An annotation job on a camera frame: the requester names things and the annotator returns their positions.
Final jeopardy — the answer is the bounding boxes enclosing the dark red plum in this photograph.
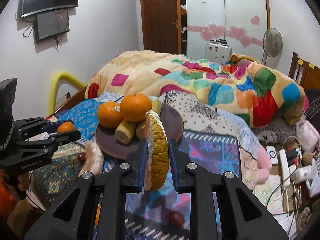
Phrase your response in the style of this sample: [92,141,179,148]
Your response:
[167,211,185,228]

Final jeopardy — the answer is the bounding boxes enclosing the plain orange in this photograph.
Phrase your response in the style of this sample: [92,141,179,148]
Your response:
[119,93,152,122]

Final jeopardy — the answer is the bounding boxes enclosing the small tangerine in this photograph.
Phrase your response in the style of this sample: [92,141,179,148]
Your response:
[57,122,75,133]

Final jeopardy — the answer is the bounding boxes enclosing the brown wooden door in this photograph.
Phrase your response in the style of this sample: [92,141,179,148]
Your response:
[140,0,181,54]

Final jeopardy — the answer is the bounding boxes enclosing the white box device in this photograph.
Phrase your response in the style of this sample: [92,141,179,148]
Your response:
[204,39,232,64]

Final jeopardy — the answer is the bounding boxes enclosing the pink plush toy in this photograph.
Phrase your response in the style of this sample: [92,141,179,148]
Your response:
[257,145,272,184]

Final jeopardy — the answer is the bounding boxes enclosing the yellow foam tube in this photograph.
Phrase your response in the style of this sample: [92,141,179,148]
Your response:
[48,71,85,115]

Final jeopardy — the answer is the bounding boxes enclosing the pomelo wedge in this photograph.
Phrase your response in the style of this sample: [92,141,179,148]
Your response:
[78,141,104,177]
[144,110,170,191]

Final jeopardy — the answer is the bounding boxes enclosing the dark purple plate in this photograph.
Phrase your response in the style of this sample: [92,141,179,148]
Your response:
[95,103,184,160]

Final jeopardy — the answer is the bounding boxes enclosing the small dark wall monitor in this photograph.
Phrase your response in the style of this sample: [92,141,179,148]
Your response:
[35,10,69,43]

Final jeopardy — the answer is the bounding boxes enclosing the wooden headboard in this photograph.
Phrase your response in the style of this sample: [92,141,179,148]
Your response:
[289,52,320,90]

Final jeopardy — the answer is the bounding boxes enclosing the standing electric fan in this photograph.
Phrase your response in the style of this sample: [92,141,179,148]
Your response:
[262,27,283,65]

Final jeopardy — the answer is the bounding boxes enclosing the orange with sticker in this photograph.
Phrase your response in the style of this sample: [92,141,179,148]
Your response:
[97,102,123,129]

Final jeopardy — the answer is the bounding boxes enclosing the white wardrobe with hearts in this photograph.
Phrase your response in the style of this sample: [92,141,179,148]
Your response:
[185,0,269,61]

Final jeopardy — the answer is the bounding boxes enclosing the colourful patchwork blanket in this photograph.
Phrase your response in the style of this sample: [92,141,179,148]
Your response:
[85,50,305,128]

